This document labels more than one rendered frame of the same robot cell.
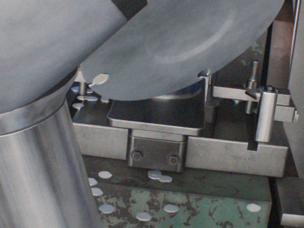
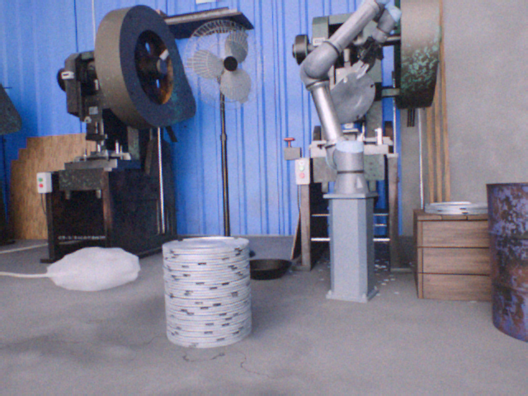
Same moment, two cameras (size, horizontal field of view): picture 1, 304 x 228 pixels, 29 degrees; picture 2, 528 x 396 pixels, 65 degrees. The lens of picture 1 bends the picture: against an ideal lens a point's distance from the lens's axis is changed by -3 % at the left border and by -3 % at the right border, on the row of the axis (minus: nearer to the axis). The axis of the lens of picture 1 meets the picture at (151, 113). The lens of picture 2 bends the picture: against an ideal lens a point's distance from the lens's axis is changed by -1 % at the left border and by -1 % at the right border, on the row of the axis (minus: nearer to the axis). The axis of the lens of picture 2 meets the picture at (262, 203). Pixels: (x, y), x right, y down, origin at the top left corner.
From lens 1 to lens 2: 164 cm
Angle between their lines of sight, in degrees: 21
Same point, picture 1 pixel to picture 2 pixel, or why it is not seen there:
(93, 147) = not seen: hidden behind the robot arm
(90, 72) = not seen: hidden behind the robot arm
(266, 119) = (379, 136)
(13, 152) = (321, 91)
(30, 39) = (327, 56)
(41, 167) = (326, 94)
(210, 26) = (356, 99)
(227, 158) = (370, 150)
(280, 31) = (388, 131)
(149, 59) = (342, 107)
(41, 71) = (328, 62)
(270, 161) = (383, 148)
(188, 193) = not seen: hidden behind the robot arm
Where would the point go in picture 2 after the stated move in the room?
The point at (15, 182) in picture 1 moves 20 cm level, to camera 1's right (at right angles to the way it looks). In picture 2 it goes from (322, 96) to (367, 93)
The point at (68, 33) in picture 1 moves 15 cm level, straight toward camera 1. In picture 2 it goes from (332, 56) to (336, 44)
